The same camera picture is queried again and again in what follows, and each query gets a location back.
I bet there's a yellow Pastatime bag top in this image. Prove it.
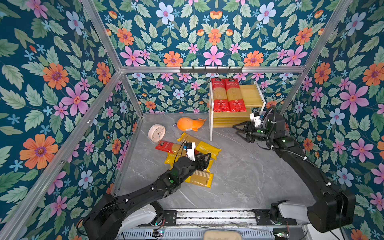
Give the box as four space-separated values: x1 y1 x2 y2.
177 133 221 160

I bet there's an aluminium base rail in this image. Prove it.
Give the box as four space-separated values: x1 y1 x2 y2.
98 208 337 229

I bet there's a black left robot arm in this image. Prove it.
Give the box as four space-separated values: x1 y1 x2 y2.
83 153 211 240

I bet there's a red spaghetti bag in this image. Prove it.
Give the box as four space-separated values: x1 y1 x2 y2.
211 78 230 113
156 140 193 157

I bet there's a yellow Pastatime bag lower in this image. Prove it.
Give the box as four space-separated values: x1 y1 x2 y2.
185 171 214 188

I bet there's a red spaghetti bag front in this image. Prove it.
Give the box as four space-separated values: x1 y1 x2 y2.
211 78 230 113

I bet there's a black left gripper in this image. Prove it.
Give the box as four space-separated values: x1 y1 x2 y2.
180 151 213 184

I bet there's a beige padded object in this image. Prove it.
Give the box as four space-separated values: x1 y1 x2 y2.
203 230 243 240

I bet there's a white wooden two-tier shelf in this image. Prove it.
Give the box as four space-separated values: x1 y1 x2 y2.
209 83 266 142

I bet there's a round pink alarm clock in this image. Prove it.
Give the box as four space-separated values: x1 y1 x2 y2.
148 124 166 143

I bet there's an orange plush whale toy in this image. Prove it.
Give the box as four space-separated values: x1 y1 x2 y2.
173 117 206 132

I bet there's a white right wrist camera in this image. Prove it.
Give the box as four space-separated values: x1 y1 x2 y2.
250 112 264 127

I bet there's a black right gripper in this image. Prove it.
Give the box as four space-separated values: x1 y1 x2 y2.
233 120 275 143

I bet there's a red spaghetti bag under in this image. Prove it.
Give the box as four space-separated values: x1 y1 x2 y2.
225 79 247 113

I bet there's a yellow Pastatime bag middle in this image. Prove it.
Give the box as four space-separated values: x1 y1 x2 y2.
164 153 215 173

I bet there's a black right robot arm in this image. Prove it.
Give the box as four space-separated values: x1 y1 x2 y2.
233 113 356 233

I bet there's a black hook rail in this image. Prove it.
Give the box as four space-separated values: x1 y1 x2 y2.
179 66 243 75

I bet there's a yellow pastatime bag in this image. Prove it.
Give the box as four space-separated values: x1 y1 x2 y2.
185 171 214 188
177 133 221 160
164 153 215 173

